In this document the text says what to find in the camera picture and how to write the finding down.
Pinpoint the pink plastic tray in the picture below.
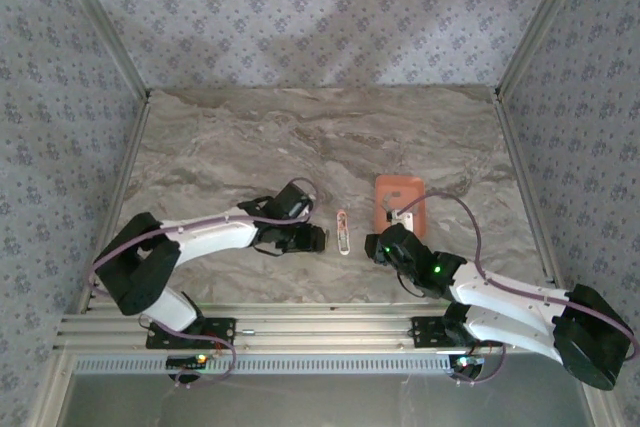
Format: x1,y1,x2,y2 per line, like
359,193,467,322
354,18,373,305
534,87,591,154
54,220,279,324
373,174,429,241

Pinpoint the grey metal sheet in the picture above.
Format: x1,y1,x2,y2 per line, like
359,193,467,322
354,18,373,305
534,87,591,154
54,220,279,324
64,371,596,427

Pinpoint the aluminium mounting rail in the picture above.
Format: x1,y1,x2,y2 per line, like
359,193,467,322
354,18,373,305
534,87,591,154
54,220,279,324
58,301,566,352

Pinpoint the grey slotted cable duct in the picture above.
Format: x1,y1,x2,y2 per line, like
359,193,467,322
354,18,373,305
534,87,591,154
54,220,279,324
69,352,454,376

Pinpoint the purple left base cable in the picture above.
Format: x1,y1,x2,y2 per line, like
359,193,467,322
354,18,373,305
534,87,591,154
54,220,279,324
148,328,238,390

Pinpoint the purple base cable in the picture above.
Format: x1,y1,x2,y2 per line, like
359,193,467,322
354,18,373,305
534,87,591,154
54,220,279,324
148,328,238,390
452,341,509,388

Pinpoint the aluminium table side rail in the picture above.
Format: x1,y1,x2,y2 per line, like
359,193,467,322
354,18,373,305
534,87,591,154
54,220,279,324
492,91,564,288
79,94,153,313

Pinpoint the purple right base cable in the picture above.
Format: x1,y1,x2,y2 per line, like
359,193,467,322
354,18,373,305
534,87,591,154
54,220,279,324
452,341,509,388

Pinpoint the short aluminium frame post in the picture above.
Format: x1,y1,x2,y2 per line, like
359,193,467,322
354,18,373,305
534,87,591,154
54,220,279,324
22,350,74,427
572,376,624,427

